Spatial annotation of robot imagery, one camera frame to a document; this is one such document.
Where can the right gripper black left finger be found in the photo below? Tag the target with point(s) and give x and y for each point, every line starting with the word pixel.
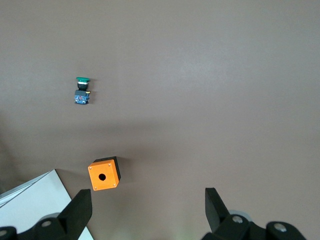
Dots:
pixel 77 212

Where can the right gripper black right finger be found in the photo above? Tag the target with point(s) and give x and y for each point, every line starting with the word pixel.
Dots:
pixel 215 210

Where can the green push button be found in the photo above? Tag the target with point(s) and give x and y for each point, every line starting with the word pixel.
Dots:
pixel 81 96

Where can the white drawer cabinet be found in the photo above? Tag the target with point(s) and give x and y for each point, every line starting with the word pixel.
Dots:
pixel 30 200

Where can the orange button box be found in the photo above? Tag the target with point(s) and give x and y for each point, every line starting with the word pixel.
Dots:
pixel 110 172

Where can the brown table cover mat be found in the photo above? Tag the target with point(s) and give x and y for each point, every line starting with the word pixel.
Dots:
pixel 175 100

